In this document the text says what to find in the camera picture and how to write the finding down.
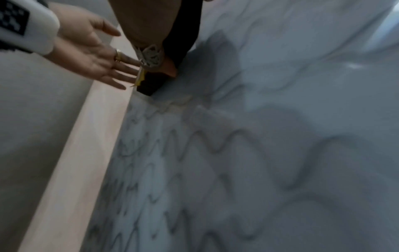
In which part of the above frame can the person's right hand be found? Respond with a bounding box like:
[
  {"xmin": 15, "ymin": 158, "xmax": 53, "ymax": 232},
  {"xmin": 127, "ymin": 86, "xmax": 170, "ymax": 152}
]
[{"xmin": 107, "ymin": 0, "xmax": 216, "ymax": 78}]

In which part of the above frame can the person's left hand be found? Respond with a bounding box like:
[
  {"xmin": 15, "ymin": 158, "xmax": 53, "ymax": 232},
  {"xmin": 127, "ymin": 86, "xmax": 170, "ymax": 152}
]
[{"xmin": 42, "ymin": 2, "xmax": 143, "ymax": 91}]

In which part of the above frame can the yellow and black whiteboard eraser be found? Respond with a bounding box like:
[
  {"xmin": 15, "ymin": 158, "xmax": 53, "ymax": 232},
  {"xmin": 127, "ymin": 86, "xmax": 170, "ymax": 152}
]
[{"xmin": 130, "ymin": 0, "xmax": 204, "ymax": 97}]

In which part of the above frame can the large scribbled whiteboard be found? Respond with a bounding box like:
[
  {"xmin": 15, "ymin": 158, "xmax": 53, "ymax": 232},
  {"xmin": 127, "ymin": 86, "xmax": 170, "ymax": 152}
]
[{"xmin": 79, "ymin": 0, "xmax": 399, "ymax": 252}]

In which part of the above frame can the ornate silver thumb ring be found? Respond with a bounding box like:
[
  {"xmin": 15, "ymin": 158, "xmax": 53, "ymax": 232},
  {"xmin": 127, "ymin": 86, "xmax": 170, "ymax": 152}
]
[{"xmin": 133, "ymin": 44, "xmax": 166, "ymax": 73}]

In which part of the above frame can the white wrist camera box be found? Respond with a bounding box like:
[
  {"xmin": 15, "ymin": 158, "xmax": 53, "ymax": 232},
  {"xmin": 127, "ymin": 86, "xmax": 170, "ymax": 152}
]
[{"xmin": 0, "ymin": 0, "xmax": 61, "ymax": 56}]

